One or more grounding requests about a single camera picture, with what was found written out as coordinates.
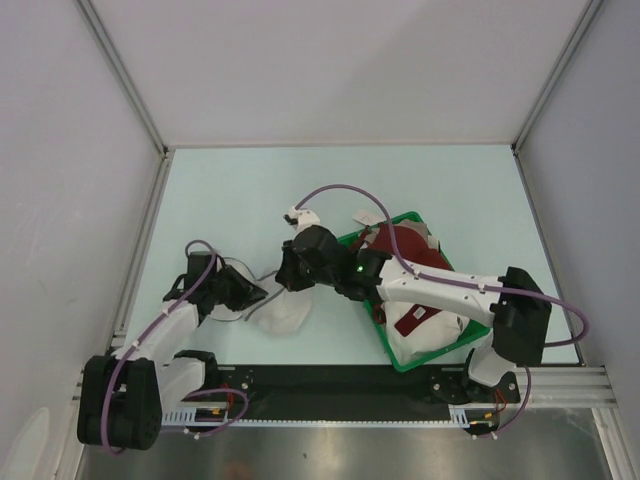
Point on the white bra in basket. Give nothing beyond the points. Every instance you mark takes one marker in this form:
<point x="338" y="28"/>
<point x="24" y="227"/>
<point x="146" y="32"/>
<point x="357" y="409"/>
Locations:
<point x="436" y="333"/>

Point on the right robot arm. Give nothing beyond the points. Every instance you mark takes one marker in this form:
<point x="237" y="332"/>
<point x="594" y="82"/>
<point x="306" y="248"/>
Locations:
<point x="511" y="305"/>

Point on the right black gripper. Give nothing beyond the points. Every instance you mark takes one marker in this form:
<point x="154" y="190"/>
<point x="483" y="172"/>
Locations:
<point x="287" y="275"/>

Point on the right aluminium frame post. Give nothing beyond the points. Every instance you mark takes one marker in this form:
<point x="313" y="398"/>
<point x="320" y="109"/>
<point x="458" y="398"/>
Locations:
<point x="567" y="53"/>

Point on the beige bra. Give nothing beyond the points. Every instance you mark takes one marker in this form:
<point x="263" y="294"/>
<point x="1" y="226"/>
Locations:
<point x="422" y="229"/>

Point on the dark red bra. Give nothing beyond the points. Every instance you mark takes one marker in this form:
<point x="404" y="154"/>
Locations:
<point x="411" y="245"/>
<point x="402" y="317"/>

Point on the aluminium frame post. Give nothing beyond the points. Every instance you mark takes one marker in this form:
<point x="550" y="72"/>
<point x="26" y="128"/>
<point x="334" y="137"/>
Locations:
<point x="116" y="65"/>
<point x="567" y="53"/>

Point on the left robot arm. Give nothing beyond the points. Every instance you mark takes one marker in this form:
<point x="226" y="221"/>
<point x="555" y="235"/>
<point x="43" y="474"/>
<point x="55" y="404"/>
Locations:
<point x="126" y="393"/>

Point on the left aluminium frame post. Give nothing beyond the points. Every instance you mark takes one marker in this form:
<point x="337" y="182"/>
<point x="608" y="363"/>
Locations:
<point x="116" y="65"/>

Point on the light blue cable duct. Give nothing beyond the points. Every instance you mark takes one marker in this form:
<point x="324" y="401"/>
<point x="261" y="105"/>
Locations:
<point x="198" y="416"/>

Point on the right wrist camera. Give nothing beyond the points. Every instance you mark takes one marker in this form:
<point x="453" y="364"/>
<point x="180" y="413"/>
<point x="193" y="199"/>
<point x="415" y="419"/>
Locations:
<point x="301" y="219"/>

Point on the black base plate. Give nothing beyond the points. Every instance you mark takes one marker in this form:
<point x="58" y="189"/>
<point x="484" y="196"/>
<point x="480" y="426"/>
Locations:
<point x="361" y="393"/>

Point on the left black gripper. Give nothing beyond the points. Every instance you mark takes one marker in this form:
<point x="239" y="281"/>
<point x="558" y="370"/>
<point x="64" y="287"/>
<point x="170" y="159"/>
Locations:
<point x="246" y="293"/>

